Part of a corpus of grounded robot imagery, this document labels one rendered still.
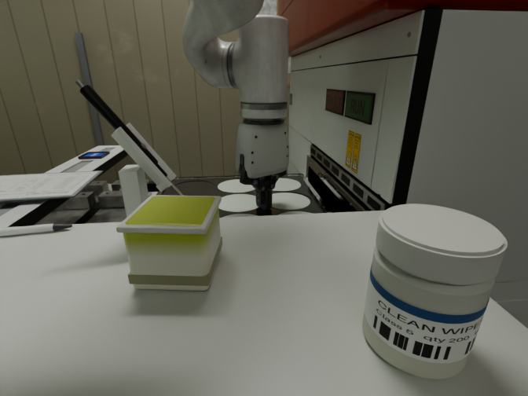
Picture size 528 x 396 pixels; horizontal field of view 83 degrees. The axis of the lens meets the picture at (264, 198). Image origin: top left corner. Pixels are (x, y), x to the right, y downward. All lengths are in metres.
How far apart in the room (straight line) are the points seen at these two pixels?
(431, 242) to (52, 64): 2.82
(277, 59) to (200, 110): 2.25
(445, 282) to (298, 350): 0.11
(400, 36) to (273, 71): 0.19
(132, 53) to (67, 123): 0.76
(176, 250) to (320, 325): 0.13
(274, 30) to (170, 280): 0.40
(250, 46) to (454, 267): 0.43
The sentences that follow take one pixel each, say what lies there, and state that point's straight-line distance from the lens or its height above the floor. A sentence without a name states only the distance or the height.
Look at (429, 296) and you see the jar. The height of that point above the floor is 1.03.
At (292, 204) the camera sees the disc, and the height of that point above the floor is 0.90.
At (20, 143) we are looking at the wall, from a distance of 3.04.
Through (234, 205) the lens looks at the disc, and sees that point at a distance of 0.63.
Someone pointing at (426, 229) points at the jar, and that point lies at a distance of 0.21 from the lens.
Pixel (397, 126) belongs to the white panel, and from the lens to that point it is 0.46.
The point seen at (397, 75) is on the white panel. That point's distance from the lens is 0.47.
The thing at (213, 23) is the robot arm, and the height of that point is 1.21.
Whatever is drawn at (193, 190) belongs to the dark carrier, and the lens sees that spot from 0.73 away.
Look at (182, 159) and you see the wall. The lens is 2.82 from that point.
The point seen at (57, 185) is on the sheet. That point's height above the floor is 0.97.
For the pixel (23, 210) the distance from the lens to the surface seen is 0.58.
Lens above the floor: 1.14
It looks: 22 degrees down
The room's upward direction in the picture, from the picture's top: straight up
